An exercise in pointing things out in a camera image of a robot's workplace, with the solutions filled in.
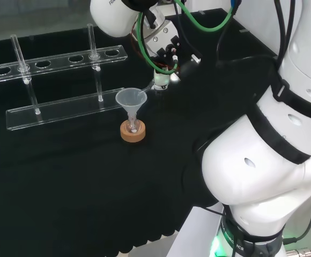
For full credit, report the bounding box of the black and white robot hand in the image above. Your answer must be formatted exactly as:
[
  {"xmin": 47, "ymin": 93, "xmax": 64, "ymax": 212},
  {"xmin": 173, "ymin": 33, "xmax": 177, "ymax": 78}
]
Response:
[{"xmin": 144, "ymin": 20, "xmax": 202, "ymax": 92}]

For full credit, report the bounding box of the clear plastic funnel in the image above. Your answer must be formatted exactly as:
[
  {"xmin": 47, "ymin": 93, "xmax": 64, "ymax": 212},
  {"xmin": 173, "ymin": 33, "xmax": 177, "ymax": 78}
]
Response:
[{"xmin": 115, "ymin": 88, "xmax": 149, "ymax": 122}]

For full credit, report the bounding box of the small round-bottom glass flask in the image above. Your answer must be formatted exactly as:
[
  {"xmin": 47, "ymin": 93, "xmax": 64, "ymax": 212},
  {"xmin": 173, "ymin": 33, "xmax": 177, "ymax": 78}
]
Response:
[{"xmin": 125, "ymin": 114, "xmax": 140, "ymax": 134}]

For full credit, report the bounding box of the clear acrylic funnel stand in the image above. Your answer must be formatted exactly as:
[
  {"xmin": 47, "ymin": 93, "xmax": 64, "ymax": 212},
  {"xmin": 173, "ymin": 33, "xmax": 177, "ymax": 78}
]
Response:
[{"xmin": 0, "ymin": 23, "xmax": 129, "ymax": 132}]

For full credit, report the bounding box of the black bench cloth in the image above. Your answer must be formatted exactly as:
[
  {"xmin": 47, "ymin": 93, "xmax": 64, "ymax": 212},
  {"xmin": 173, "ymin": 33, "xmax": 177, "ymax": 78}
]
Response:
[{"xmin": 0, "ymin": 7, "xmax": 279, "ymax": 257}]

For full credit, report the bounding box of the green cable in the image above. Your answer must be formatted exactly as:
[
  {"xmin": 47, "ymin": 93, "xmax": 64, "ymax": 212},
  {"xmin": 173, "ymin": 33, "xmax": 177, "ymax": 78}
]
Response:
[{"xmin": 138, "ymin": 0, "xmax": 238, "ymax": 75}]

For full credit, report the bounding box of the cork ring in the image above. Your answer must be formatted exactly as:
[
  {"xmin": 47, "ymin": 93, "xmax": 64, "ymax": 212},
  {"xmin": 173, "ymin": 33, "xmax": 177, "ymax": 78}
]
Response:
[{"xmin": 120, "ymin": 120, "xmax": 146, "ymax": 143}]

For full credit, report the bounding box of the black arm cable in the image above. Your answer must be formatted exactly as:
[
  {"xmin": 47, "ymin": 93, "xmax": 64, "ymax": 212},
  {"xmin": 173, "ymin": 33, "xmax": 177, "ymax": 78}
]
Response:
[{"xmin": 216, "ymin": 0, "xmax": 293, "ymax": 67}]

